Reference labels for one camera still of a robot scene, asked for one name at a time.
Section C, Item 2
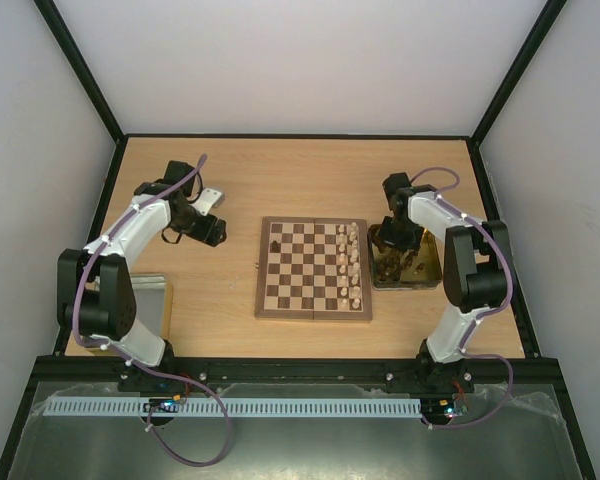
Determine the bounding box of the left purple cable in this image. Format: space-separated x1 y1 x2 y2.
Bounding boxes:
72 152 234 469

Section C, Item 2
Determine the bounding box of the wooden chess board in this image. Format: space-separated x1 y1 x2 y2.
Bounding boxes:
254 216 373 322

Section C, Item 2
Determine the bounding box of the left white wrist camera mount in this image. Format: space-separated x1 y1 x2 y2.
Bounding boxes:
192 188 226 216

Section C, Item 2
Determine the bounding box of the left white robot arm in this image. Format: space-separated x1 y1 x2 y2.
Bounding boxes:
57 154 227 367

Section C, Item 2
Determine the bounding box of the gold tin with dark pieces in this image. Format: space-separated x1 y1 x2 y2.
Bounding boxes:
368 224 442 290

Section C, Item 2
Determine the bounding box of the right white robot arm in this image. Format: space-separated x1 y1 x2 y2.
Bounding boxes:
369 167 514 392

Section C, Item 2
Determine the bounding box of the light blue slotted cable duct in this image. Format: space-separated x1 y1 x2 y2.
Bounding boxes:
43 397 421 419

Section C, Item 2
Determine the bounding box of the black aluminium frame rail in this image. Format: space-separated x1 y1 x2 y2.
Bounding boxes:
29 352 561 394

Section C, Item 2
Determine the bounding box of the silver metal tray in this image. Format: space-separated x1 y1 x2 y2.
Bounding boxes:
131 274 174 340

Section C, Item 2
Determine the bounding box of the row of light chess pieces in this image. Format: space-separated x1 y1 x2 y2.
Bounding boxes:
336 222 362 312

